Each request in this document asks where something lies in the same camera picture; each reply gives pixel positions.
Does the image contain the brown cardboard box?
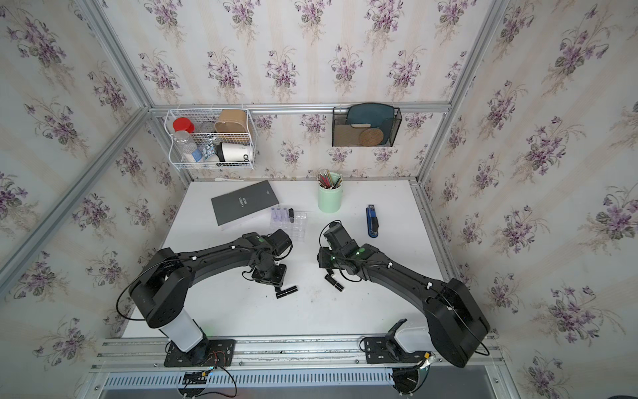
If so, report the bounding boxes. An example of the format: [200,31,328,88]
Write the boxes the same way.
[214,109,249,134]

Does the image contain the green pen cup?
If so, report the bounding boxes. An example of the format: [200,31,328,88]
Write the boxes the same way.
[317,170,343,214]

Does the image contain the round cork coaster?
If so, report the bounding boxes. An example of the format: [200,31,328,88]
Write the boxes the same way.
[359,128,385,146]

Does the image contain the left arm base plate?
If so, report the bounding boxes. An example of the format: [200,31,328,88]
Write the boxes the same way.
[164,339,237,368]

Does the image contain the dark grey book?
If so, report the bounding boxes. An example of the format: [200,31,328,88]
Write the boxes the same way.
[211,181,280,228]

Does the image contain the clear plastic bottle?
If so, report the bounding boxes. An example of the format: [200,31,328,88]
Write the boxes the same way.
[173,131,204,163]

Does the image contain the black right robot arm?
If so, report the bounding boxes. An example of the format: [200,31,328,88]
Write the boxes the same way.
[317,220,491,368]

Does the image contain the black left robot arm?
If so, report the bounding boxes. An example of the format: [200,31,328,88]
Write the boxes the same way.
[127,229,293,353]

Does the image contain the white wire basket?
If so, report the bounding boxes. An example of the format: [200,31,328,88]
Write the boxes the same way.
[164,107,258,171]

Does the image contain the white black cylinder device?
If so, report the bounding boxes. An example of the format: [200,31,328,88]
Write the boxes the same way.
[215,142,254,163]

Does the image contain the clear acrylic lipstick organizer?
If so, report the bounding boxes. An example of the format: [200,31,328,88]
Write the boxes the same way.
[270,210,308,243]

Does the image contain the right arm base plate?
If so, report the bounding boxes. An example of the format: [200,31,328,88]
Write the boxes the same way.
[359,337,429,364]

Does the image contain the red lid jar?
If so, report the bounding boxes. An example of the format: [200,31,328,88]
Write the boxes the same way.
[172,117,195,134]

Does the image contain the black mesh wall holder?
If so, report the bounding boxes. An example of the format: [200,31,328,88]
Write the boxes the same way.
[332,106,403,147]

